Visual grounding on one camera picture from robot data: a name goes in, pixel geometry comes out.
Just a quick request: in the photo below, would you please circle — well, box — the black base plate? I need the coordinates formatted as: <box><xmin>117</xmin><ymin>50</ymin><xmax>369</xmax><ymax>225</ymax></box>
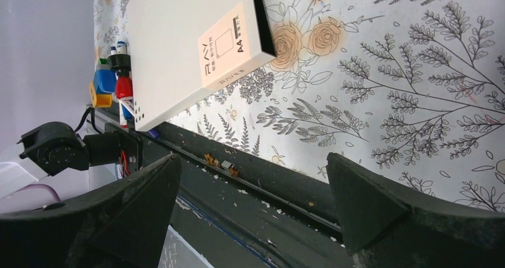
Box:
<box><xmin>86</xmin><ymin>104</ymin><xmax>356</xmax><ymax>268</ymax></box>

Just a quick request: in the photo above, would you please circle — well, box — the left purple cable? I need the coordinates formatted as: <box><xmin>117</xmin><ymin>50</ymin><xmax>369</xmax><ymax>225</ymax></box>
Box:
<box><xmin>15</xmin><ymin>183</ymin><xmax>62</xmax><ymax>204</ymax></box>

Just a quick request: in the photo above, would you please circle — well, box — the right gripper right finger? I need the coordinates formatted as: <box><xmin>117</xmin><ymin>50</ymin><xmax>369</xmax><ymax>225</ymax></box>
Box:
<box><xmin>327</xmin><ymin>152</ymin><xmax>504</xmax><ymax>267</ymax></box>

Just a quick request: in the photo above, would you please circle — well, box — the white red marker pen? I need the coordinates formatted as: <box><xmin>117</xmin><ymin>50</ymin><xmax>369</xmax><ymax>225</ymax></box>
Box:
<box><xmin>118</xmin><ymin>97</ymin><xmax>135</xmax><ymax>129</ymax></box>

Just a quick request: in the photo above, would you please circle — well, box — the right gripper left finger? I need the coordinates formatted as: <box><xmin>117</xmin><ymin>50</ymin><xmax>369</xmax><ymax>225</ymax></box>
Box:
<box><xmin>1</xmin><ymin>154</ymin><xmax>182</xmax><ymax>267</ymax></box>

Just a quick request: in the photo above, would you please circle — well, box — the blue block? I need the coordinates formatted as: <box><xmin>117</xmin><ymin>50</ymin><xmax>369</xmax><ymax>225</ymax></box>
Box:
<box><xmin>92</xmin><ymin>69</ymin><xmax>117</xmax><ymax>94</ymax></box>

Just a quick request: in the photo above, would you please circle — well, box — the white perforated board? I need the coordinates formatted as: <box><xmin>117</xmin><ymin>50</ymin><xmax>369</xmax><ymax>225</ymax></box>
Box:
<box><xmin>126</xmin><ymin>0</ymin><xmax>275</xmax><ymax>131</ymax></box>

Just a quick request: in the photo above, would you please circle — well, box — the red black stamp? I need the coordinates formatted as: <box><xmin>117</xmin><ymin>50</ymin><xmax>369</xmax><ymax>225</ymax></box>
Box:
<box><xmin>108</xmin><ymin>54</ymin><xmax>133</xmax><ymax>99</ymax></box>

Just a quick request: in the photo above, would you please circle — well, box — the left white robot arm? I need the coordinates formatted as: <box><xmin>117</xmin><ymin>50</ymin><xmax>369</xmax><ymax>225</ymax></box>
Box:
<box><xmin>1</xmin><ymin>121</ymin><xmax>143</xmax><ymax>214</ymax></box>

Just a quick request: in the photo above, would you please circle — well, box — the white blue marker pen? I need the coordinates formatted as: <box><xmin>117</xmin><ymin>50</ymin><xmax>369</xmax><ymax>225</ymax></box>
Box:
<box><xmin>110</xmin><ymin>40</ymin><xmax>127</xmax><ymax>55</ymax></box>

